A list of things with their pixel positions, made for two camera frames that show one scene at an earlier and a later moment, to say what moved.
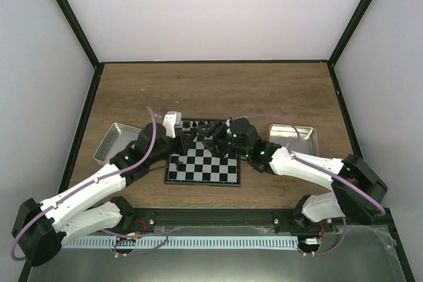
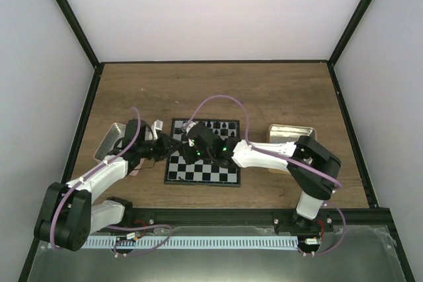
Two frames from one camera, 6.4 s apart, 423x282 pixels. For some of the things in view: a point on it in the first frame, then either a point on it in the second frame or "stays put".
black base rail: x=133 y=218 stays put
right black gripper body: x=223 y=144 -> x=192 y=158
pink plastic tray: x=117 y=137 stays put
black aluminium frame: x=73 y=20 stays put
